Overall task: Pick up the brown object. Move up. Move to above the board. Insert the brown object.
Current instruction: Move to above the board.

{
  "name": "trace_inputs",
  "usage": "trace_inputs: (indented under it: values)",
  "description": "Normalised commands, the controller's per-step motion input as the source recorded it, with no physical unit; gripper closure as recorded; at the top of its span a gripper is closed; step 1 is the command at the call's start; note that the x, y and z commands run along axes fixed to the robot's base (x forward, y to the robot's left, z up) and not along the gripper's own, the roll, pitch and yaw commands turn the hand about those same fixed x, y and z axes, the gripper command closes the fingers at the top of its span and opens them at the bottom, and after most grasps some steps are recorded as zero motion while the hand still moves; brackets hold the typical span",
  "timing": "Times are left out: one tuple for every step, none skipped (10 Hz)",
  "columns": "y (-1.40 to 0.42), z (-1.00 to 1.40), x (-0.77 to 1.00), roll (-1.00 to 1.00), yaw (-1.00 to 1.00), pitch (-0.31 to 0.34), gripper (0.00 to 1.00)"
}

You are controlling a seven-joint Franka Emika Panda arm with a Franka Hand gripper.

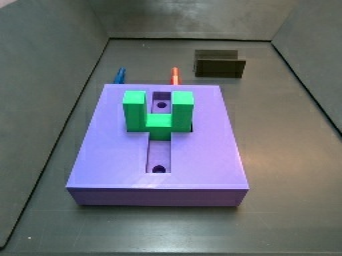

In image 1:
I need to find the red peg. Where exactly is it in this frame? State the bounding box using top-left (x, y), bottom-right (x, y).
top-left (171, 67), bottom-right (181, 85)

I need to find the blue peg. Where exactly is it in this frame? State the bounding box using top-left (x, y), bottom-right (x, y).
top-left (114, 68), bottom-right (126, 84)

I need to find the purple base board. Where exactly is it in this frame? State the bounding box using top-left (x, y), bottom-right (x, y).
top-left (67, 84), bottom-right (249, 206)

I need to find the green U-shaped block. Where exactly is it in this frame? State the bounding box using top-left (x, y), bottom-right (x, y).
top-left (122, 91), bottom-right (195, 141)

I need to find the black angle bracket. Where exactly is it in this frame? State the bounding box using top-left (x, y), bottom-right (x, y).
top-left (194, 50), bottom-right (246, 78)

